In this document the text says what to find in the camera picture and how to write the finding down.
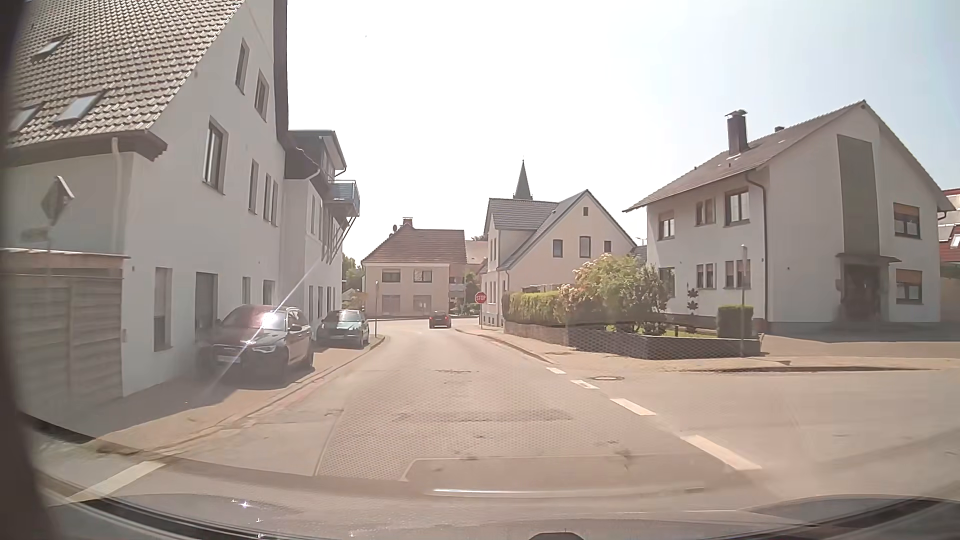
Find beige house, red roof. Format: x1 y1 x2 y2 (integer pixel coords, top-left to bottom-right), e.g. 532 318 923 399
360 217 469 318

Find green hedge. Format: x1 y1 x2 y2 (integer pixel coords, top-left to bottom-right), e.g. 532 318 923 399
502 290 567 327

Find cream house, grey roof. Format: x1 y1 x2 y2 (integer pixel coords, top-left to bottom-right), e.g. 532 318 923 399
480 189 639 328

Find grey asphalt road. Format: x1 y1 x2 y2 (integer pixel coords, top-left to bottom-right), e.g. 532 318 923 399
30 317 960 519

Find flowering bush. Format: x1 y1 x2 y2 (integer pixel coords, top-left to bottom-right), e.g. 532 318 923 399
558 252 671 336

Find dark green parked car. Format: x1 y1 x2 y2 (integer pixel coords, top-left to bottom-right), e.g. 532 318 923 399
315 308 372 350

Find white building with balcony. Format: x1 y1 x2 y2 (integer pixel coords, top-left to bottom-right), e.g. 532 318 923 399
279 129 361 328

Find road markings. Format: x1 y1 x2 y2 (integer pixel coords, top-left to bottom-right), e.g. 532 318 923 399
66 365 763 504

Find grass lawn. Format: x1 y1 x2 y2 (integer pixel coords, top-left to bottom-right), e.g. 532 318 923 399
606 324 721 340

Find paved pavement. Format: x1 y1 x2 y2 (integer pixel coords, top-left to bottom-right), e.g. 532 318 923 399
33 333 387 455
454 324 960 374

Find car's own bonnet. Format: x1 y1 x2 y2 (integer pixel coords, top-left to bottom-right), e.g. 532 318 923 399
45 491 960 540

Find trimmed box bush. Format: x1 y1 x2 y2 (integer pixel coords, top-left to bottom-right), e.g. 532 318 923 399
717 304 756 340

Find grey pole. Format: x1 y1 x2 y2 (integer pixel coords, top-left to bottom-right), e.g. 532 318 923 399
739 243 750 357

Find large white house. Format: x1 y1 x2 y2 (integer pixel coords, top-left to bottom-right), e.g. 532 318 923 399
0 0 291 399

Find white house, brown roof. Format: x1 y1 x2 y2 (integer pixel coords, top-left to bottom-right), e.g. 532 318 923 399
623 99 957 335

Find red-roofed building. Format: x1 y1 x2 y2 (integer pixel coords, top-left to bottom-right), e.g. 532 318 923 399
937 187 960 325

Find low gabion wall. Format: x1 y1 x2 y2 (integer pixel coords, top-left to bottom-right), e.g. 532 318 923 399
503 320 762 361

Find road sign on post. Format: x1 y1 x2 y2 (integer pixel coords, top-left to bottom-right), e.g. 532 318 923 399
21 175 76 255

